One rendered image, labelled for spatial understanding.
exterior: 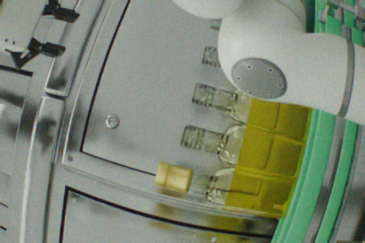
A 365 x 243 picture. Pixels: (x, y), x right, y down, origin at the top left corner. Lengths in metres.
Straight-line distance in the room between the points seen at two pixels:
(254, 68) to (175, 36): 0.63
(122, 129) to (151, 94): 0.07
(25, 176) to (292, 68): 0.69
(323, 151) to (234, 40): 0.36
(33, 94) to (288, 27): 0.71
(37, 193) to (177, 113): 0.28
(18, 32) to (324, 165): 0.49
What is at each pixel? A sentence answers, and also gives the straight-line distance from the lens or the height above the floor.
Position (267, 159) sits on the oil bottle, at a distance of 1.30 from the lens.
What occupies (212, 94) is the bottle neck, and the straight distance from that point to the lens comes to 1.33.
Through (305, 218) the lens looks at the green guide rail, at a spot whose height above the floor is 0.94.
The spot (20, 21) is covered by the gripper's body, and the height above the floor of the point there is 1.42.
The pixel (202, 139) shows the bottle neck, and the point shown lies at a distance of 1.31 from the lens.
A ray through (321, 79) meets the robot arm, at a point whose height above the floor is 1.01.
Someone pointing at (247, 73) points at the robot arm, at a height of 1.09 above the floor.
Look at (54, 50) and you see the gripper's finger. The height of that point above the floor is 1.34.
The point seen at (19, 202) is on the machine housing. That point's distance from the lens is 1.47.
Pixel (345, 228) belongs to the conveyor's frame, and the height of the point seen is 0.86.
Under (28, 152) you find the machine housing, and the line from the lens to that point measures 1.49.
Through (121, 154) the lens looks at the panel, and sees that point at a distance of 1.45.
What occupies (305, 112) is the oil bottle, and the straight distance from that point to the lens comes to 1.33.
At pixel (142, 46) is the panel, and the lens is 1.50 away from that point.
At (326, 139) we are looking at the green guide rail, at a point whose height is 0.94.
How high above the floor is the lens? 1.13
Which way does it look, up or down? 1 degrees up
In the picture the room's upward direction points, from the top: 76 degrees counter-clockwise
